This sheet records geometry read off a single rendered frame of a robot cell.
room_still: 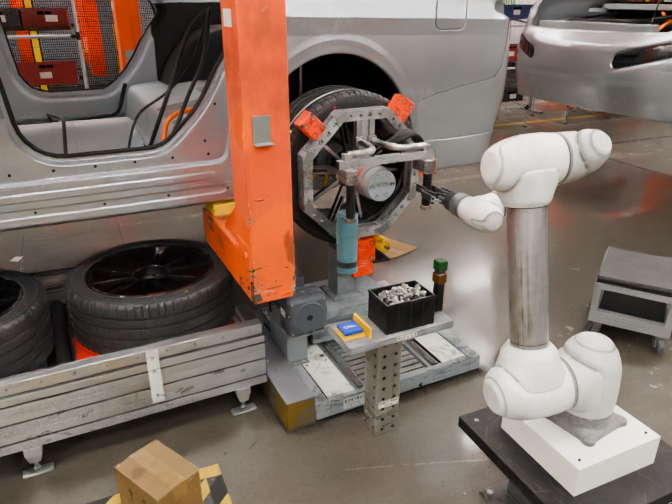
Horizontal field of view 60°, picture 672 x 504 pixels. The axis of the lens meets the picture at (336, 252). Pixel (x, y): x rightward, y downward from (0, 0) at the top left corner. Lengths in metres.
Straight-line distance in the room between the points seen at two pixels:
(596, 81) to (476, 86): 1.71
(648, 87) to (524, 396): 3.12
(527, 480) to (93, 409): 1.44
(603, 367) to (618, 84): 3.00
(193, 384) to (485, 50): 1.99
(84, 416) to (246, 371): 0.59
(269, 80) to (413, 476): 1.41
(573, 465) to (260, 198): 1.22
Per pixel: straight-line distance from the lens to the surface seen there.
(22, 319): 2.33
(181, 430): 2.42
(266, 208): 1.98
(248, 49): 1.87
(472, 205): 2.07
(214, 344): 2.23
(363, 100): 2.45
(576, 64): 4.67
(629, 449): 1.86
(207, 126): 2.43
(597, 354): 1.73
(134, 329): 2.29
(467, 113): 2.98
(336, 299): 2.73
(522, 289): 1.58
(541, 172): 1.51
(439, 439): 2.34
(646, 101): 4.47
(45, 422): 2.28
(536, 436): 1.84
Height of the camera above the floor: 1.53
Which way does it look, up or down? 24 degrees down
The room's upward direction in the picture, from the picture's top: straight up
